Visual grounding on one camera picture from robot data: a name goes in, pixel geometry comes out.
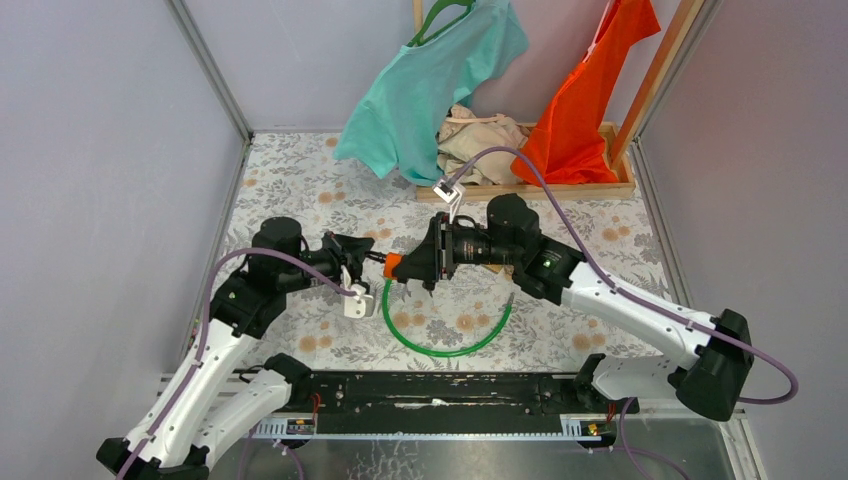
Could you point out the floral table mat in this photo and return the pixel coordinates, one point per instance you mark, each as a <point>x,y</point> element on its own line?
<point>478,321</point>

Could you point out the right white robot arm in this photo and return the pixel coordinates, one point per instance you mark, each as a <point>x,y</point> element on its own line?
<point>703,360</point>

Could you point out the orange shirt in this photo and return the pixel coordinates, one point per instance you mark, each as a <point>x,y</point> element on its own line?
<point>565,145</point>

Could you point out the wooden post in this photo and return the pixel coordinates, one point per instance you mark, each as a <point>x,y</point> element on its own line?
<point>675,34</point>

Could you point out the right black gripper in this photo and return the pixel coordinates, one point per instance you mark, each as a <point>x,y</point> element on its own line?
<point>434,258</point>

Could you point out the orange black small padlock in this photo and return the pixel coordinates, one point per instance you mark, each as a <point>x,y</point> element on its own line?
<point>390,261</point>

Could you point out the teal shirt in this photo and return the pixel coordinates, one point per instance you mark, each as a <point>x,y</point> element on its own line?
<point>394,126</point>

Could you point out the wooden tray frame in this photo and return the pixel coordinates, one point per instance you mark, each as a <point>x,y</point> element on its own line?
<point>623,189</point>

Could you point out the beige crumpled cloth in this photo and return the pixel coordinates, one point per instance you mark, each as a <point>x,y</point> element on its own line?
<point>463,135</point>

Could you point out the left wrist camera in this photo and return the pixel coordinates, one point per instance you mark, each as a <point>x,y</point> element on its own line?
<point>359,303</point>

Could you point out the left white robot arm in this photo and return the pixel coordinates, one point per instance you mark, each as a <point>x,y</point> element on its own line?
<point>183,435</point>

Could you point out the green clothes hanger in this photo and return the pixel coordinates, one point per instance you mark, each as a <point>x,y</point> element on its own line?
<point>432,18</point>

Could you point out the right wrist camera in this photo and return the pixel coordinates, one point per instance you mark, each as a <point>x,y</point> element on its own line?
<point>452,194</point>

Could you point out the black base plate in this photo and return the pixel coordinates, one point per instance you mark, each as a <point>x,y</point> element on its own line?
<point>453,402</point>

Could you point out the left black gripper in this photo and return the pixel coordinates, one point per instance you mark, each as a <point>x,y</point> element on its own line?
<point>348,251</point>

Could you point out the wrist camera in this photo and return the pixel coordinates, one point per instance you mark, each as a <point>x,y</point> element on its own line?
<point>359,303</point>
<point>452,194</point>

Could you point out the white slotted cable duct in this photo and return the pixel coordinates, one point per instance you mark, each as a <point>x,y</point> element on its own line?
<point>565,429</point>

